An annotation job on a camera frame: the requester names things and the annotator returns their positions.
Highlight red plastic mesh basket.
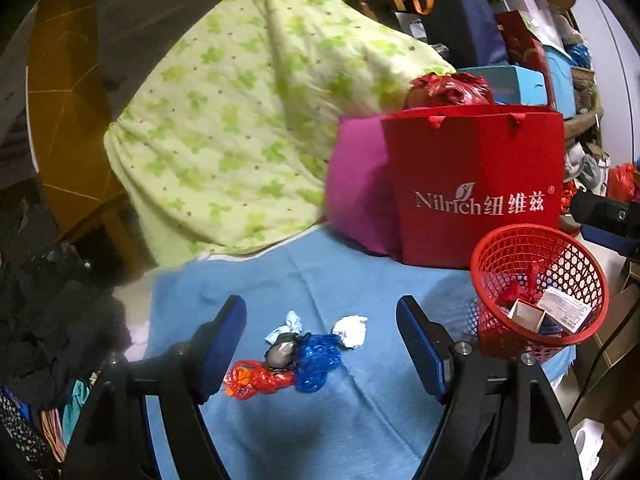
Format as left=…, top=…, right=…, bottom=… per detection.
left=470, top=225, right=611, bottom=361

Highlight navy bag with orange handles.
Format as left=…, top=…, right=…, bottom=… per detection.
left=412, top=0, right=508, bottom=68

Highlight yellow wooden table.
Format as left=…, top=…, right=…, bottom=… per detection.
left=25, top=0, right=146, bottom=271

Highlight brown cardboard box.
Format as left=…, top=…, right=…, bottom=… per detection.
left=575, top=252, right=640, bottom=396

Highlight white printed label paper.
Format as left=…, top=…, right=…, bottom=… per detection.
left=537, top=287, right=594, bottom=334

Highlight red crinkled plastic bag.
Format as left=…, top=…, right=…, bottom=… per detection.
left=407, top=72, right=493, bottom=109

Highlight red paper gift bag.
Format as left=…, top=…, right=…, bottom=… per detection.
left=382, top=105, right=566, bottom=268

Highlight green floral quilt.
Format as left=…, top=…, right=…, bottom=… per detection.
left=103, top=0, right=458, bottom=268

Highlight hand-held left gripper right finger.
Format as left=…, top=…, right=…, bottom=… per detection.
left=396, top=295, right=586, bottom=480

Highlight red orange plastic wrapper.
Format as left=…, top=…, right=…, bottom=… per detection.
left=223, top=359, right=296, bottom=401

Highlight wicker basket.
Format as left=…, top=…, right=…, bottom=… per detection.
left=570, top=67, right=596, bottom=92

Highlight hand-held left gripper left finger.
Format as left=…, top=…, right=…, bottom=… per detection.
left=62, top=295, right=248, bottom=480

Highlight black cable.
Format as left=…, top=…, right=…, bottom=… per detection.
left=565, top=327, right=628, bottom=428

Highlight blue cloth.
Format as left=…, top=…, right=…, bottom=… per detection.
left=145, top=222, right=576, bottom=480

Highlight blue plastic bag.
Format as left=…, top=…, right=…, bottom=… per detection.
left=292, top=332, right=343, bottom=394

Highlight small red plastic bag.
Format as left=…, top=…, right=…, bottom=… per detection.
left=607, top=162, right=639, bottom=201

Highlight dark red gift box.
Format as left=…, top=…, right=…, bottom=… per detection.
left=495, top=10, right=558, bottom=111

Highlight grey black foil wrapper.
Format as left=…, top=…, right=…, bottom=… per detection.
left=266, top=332, right=301, bottom=370

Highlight teal box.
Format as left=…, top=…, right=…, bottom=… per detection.
left=457, top=64, right=548, bottom=106

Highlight pile of black clothes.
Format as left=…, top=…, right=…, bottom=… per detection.
left=0, top=242, right=133, bottom=396

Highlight small white cardboard box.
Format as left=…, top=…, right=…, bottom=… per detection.
left=510, top=300, right=547, bottom=334

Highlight colourful patterned clothes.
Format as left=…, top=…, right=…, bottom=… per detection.
left=0, top=380, right=96, bottom=467

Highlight light blue storage box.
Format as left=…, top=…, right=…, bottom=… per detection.
left=542, top=45, right=577, bottom=116

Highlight light blue crumpled tissue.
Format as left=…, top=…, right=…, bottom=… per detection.
left=265, top=311, right=304, bottom=345

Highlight red ribbon wrapper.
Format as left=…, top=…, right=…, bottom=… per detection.
left=492, top=265, right=543, bottom=312

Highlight magenta pillow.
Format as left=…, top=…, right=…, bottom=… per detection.
left=324, top=116, right=406, bottom=261

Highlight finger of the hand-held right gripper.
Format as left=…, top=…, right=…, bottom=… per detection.
left=570, top=192, right=640, bottom=242
left=580, top=224, right=640, bottom=262

